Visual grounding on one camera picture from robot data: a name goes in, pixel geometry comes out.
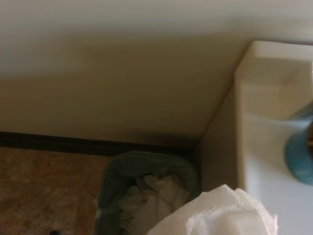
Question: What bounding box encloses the blue round cup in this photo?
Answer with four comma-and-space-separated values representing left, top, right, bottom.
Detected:
284, 101, 313, 186

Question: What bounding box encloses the crumpled white paper waste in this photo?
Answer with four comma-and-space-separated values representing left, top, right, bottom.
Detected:
119, 173, 191, 235

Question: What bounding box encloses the trash bin with green liner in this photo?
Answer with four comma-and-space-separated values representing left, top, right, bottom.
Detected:
97, 151, 201, 235

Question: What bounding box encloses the white paper tissue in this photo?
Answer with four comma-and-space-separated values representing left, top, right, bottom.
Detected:
147, 184, 279, 235

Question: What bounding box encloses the white ceramic sink basin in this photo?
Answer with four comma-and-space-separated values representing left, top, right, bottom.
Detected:
196, 40, 313, 220

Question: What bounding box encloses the dark baseboard strip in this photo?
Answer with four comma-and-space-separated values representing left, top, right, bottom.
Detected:
0, 131, 196, 157

